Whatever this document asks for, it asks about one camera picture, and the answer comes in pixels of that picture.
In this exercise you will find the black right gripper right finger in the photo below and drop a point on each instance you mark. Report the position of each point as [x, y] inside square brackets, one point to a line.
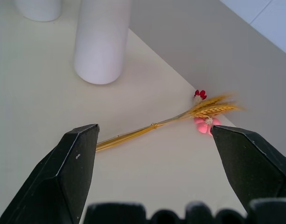
[250, 163]

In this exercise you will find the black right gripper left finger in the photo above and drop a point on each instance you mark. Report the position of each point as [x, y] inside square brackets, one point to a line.
[51, 177]

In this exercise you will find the tall white cylindrical vase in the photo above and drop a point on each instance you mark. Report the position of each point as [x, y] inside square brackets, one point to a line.
[101, 42]

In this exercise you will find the golden wheat stalk bundle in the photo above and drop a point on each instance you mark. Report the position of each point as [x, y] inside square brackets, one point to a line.
[203, 112]

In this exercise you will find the short white cylindrical vase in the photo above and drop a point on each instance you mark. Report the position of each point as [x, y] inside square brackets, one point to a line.
[39, 10]

